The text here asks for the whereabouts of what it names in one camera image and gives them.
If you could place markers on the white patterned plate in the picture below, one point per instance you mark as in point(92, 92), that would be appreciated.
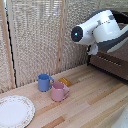
point(15, 111)

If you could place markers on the bamboo blind panel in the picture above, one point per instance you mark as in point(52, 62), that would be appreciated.
point(71, 55)
point(36, 36)

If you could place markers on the brown drawer cabinet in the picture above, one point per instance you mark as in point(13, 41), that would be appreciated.
point(113, 65)

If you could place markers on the pink mug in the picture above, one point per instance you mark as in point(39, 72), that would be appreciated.
point(58, 91)

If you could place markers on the blue mug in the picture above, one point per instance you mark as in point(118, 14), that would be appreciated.
point(44, 82)

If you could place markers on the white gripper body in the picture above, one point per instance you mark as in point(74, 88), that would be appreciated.
point(93, 49)

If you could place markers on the small yellow block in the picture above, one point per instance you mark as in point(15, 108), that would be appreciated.
point(65, 81)

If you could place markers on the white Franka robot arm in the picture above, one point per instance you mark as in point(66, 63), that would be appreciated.
point(100, 28)

